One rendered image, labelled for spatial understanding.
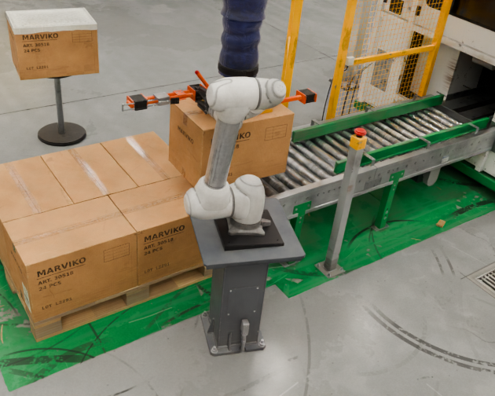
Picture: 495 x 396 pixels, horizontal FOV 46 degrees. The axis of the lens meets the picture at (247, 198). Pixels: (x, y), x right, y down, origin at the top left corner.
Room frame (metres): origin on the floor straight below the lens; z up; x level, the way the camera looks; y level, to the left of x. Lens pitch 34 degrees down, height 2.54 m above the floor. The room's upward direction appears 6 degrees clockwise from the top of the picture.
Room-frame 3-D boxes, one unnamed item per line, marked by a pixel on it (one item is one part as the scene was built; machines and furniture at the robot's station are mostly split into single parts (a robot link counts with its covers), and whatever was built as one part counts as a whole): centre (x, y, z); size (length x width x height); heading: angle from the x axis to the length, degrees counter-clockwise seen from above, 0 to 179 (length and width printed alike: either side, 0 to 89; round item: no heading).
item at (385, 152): (3.81, -1.21, 0.60); 1.60 x 0.10 x 0.09; 128
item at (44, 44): (4.41, 1.64, 0.82); 0.60 x 0.40 x 0.40; 120
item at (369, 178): (3.54, -0.96, 0.50); 2.31 x 0.05 x 0.19; 128
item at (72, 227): (2.91, 0.88, 0.34); 1.20 x 1.00 x 0.40; 128
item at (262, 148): (3.09, 0.14, 0.87); 0.60 x 0.40 x 0.40; 125
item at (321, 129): (4.23, -0.88, 0.60); 1.60 x 0.10 x 0.09; 128
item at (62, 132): (4.41, 1.64, 0.31); 0.40 x 0.40 x 0.62
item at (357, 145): (3.04, -0.60, 0.50); 0.07 x 0.07 x 1.00; 38
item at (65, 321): (2.91, 0.88, 0.07); 1.20 x 1.00 x 0.14; 128
